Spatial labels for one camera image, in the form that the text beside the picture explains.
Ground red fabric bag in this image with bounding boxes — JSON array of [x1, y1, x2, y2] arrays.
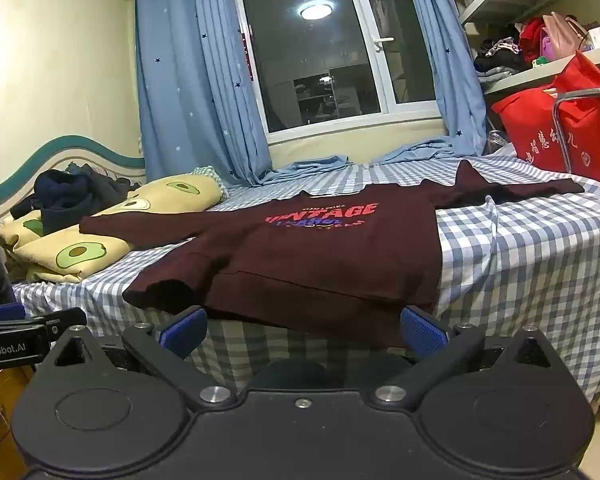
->
[[491, 50, 600, 191]]

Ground white framed window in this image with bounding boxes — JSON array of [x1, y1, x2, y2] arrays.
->
[[234, 0, 452, 137]]

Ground blue star curtain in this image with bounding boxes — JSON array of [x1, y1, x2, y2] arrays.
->
[[132, 0, 355, 187], [372, 0, 489, 165]]

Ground maroon printed sweatshirt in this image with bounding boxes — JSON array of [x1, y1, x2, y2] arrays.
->
[[79, 160, 586, 348]]

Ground red cloth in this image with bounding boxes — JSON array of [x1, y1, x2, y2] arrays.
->
[[519, 17, 549, 64]]

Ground bed with blue checked sheet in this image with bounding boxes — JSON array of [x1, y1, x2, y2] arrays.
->
[[10, 152, 600, 411]]

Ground pink handbag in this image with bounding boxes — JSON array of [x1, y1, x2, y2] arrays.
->
[[542, 11, 594, 64]]

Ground teal and white headboard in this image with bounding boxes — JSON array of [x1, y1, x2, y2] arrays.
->
[[0, 134, 147, 211]]

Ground chrome tube frame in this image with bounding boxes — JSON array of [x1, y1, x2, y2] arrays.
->
[[552, 87, 600, 177]]

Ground dark navy clothes pile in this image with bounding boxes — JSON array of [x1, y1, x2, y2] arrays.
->
[[10, 169, 142, 236]]

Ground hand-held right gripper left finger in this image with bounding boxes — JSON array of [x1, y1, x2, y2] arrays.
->
[[44, 306, 240, 411]]

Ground yellow avocado pillows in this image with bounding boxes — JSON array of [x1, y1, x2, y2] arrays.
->
[[0, 165, 227, 284]]

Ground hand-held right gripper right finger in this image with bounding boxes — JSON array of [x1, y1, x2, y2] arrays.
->
[[367, 306, 563, 411]]

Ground pile of dark folded clothes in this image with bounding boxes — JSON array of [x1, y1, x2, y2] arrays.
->
[[474, 37, 527, 84]]

